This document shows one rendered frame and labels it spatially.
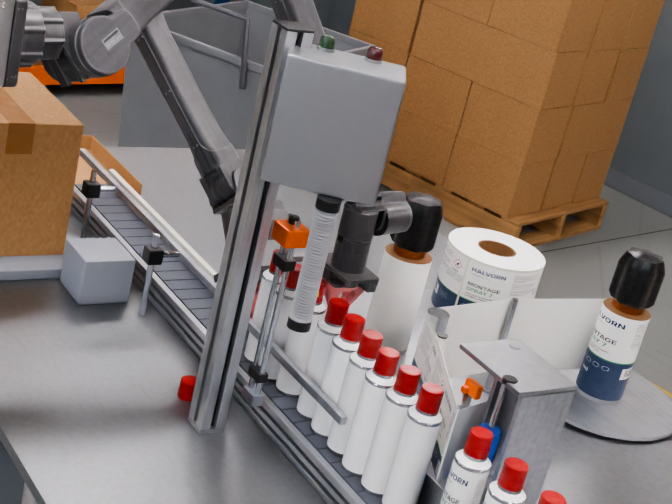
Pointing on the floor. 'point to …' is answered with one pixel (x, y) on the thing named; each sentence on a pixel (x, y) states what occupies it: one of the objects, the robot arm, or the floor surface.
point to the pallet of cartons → (510, 104)
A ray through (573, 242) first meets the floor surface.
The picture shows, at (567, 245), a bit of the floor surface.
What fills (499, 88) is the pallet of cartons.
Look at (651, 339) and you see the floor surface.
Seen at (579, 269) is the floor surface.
